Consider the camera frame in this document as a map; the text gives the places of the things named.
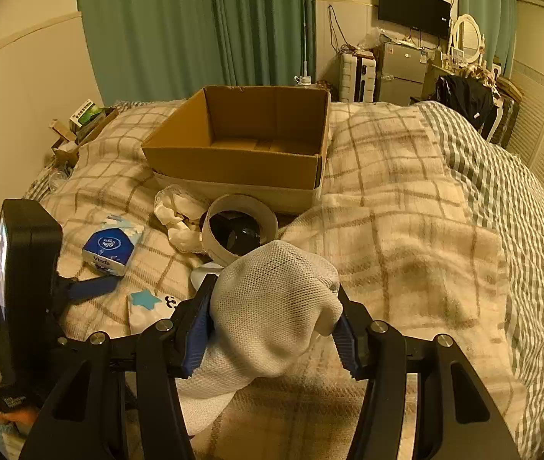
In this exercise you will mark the brown cardboard box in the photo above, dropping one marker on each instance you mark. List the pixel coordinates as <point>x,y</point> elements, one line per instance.
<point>269,142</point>

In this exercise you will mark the narrow green curtain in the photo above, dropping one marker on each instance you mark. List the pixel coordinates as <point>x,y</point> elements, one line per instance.
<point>497,20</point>

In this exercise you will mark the crumpled white cloth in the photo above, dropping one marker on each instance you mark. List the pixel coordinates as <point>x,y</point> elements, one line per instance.
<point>181,211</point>

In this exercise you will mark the beige plaid blanket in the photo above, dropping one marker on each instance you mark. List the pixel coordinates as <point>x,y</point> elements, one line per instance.
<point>391,220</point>

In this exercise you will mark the blue star tissue pack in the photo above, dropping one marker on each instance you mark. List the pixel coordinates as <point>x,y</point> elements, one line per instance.
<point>146,309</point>

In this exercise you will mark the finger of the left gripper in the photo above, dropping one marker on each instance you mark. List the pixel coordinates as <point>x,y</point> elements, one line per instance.
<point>73,289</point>

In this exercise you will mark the small cluttered cardboard box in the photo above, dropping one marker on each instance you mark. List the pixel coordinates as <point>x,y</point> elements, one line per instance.
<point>66,151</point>

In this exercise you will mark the white tape roll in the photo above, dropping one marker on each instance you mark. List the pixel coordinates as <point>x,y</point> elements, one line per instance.
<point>234,225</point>

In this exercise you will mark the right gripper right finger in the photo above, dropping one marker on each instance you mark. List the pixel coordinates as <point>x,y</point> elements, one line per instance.
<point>373,351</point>

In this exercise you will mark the black wall television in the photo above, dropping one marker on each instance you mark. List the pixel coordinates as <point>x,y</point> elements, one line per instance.
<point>428,16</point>

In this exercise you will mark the white knit sock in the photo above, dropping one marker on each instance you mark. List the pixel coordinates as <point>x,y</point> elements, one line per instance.
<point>268,308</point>

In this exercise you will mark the white pole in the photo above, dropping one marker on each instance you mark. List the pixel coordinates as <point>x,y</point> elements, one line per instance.
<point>303,78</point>

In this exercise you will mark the white suitcase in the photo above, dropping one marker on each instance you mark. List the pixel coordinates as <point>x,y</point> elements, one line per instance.
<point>357,79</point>

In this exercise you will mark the grey checked bed sheet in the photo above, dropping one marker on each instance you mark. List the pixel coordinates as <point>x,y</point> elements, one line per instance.
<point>505,196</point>

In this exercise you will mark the silver mini fridge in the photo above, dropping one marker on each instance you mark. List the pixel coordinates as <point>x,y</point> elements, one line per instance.
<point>400,74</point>

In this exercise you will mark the large green curtain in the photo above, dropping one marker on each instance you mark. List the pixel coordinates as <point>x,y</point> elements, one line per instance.
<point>158,50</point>

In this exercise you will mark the black jacket on chair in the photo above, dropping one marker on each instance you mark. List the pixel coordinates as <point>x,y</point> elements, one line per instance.
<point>468,97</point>

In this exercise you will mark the white oval vanity mirror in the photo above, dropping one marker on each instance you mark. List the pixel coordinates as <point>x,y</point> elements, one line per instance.
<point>467,42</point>

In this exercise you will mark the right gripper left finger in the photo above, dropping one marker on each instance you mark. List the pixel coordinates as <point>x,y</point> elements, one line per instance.
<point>169,350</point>

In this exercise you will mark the green white packet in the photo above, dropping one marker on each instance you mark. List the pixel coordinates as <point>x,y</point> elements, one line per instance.
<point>84,114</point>

